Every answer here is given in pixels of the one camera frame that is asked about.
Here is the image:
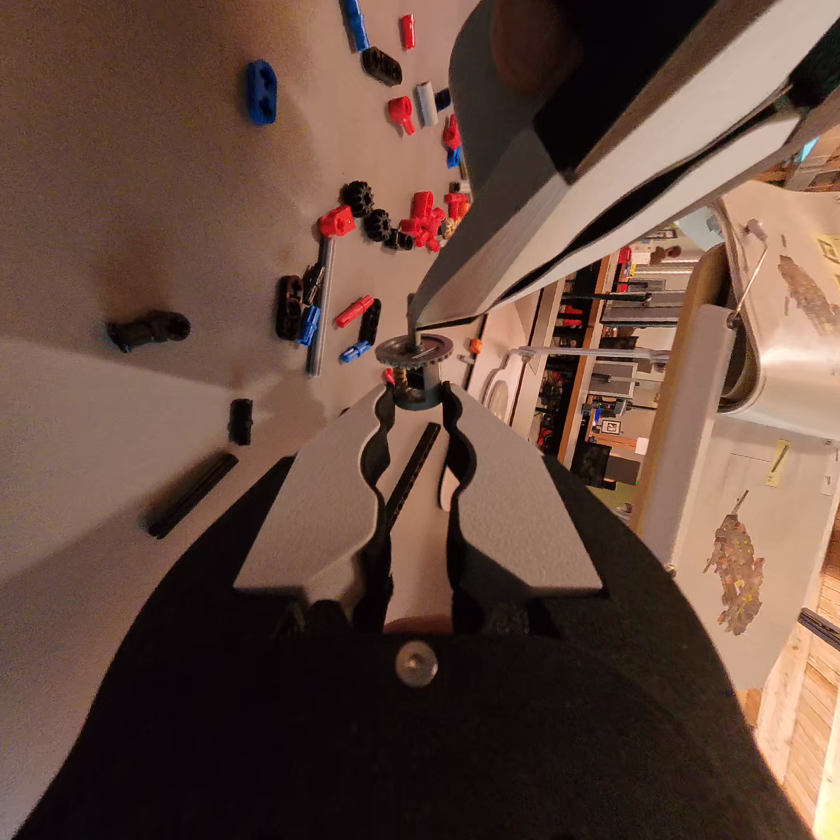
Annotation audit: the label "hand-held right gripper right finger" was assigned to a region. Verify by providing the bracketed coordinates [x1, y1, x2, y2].
[438, 382, 605, 611]

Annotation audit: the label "long black lego beam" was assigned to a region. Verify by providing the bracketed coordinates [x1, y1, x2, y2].
[384, 422, 442, 532]

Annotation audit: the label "black lego axle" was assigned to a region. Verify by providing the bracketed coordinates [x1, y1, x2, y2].
[146, 453, 240, 540]

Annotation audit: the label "cluttered background shelves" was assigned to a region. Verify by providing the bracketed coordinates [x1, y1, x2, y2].
[538, 249, 664, 487]

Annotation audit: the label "person's left hand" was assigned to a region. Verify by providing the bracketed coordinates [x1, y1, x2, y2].
[491, 0, 584, 94]

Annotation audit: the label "long blue lego pin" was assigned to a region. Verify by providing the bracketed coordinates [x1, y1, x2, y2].
[340, 0, 370, 53]

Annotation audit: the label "white book stand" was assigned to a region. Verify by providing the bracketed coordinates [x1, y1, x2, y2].
[482, 217, 772, 572]

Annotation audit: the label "black lego axle connector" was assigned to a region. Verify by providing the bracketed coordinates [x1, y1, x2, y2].
[105, 310, 193, 354]

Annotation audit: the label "short black lego liftarm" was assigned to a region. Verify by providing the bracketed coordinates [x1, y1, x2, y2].
[361, 46, 403, 86]

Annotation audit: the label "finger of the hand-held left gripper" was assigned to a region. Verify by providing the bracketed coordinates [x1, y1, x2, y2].
[420, 98, 840, 330]
[413, 0, 840, 329]

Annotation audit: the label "lego instruction booklet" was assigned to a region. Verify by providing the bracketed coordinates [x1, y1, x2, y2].
[669, 178, 840, 690]

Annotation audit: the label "long grey lego axle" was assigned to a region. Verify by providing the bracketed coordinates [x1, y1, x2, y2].
[307, 236, 337, 378]

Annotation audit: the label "grey lego differential gear assembly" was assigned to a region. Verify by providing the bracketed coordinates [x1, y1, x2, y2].
[375, 331, 455, 413]

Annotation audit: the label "large blue lego connector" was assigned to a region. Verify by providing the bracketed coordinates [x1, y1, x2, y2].
[245, 59, 278, 127]

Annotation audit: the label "pile of mixed lego pieces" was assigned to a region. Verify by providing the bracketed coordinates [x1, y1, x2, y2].
[399, 182, 475, 253]

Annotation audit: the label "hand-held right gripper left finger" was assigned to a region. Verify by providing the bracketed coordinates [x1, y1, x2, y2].
[233, 384, 398, 610]

